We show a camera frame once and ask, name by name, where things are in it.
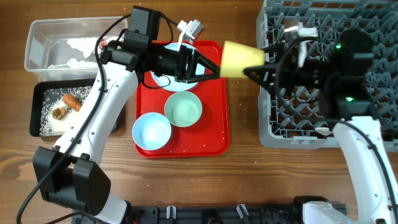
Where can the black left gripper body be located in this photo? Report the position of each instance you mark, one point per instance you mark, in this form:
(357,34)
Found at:
(167,60)

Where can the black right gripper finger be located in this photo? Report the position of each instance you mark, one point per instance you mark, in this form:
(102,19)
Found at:
(263,75)
(272,49)

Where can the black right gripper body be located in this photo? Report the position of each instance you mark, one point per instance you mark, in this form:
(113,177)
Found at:
(280,73)

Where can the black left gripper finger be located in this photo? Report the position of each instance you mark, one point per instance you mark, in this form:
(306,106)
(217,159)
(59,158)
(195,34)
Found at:
(203,77)
(204,61)

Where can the mint green bowl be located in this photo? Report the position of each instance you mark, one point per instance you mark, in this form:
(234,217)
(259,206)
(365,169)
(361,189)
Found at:
(183,109)

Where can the yellow plastic cup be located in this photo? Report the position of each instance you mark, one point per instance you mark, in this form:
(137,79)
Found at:
(236,57)

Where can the light blue bowl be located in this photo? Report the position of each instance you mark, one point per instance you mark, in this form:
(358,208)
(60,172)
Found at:
(151,131)

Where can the white napkin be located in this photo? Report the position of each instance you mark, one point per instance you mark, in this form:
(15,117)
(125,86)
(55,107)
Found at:
(87,46)
(74,64)

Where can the orange carrot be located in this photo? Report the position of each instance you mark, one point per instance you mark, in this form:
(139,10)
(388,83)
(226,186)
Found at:
(72,102)

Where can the brown food scrap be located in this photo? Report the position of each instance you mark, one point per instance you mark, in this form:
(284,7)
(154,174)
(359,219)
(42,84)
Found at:
(59,113)

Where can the white rice pile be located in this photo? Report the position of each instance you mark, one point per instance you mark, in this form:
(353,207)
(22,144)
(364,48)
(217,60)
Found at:
(49,124)

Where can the red foil wrapper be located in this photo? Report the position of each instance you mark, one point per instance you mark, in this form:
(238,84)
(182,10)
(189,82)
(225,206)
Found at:
(102,44)

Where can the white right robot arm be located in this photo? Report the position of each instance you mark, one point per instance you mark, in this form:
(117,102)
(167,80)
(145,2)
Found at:
(347,109)

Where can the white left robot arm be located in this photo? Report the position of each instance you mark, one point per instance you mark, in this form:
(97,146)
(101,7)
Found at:
(69,174)

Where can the grey dishwasher rack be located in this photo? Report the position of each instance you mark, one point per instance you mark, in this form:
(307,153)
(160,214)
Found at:
(377,18)

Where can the light blue plate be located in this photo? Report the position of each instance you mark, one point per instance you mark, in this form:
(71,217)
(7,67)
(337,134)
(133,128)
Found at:
(168,82)

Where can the red serving tray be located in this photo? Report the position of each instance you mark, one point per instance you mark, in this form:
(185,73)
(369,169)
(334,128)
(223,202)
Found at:
(210,135)

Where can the white spoon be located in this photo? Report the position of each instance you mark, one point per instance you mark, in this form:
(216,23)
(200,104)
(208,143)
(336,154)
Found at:
(325,131)

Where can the black tray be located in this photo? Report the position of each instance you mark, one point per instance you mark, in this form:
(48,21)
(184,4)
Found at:
(38,96)

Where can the clear plastic bin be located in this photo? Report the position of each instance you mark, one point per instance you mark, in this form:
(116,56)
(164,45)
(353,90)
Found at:
(47,44)

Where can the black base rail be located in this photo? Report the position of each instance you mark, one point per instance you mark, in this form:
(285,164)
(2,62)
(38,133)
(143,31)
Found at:
(304,209)

